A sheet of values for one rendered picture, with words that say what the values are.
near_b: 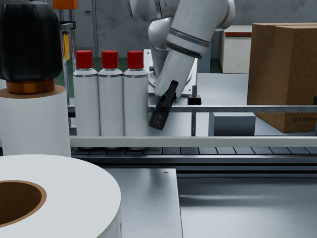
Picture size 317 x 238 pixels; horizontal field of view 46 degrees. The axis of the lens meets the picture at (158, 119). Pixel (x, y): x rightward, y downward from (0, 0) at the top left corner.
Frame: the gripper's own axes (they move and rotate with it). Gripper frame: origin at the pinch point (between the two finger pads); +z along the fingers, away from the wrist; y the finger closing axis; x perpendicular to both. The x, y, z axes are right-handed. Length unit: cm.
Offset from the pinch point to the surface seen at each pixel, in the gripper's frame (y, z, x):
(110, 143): 4.2, 7.1, -7.8
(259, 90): -32.6, -9.1, 28.5
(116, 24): -793, 52, -82
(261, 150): 2.4, -1.4, 22.5
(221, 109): -3.1, -5.8, 12.6
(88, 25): -795, 74, -141
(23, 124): 32.4, -2.9, -18.7
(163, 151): 2.7, 5.6, 3.1
